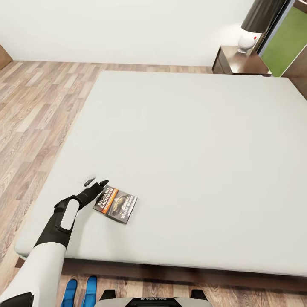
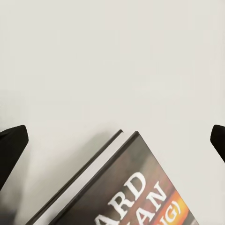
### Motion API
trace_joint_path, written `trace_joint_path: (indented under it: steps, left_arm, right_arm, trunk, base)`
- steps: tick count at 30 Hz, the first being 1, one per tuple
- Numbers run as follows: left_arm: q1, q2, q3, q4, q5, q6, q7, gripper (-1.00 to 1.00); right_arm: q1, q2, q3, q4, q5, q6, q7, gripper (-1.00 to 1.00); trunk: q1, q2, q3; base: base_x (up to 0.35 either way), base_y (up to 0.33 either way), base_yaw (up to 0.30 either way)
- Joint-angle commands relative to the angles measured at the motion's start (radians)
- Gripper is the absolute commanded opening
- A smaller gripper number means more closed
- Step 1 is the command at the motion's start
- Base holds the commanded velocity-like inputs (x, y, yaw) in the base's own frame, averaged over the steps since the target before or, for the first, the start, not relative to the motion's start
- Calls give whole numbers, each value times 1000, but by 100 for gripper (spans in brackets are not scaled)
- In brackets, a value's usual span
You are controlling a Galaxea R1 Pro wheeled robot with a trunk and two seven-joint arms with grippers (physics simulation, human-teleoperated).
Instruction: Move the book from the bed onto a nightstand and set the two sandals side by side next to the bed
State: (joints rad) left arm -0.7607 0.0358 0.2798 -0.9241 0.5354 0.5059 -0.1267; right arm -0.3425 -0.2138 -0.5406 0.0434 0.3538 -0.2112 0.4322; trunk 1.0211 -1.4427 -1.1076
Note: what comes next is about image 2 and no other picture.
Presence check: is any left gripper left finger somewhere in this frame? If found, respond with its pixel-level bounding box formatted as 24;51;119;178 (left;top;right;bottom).
0;125;29;191

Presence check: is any hardback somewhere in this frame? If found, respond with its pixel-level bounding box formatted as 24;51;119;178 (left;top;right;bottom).
26;129;200;225

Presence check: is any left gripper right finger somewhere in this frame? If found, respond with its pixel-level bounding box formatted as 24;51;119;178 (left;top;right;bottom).
210;124;225;162

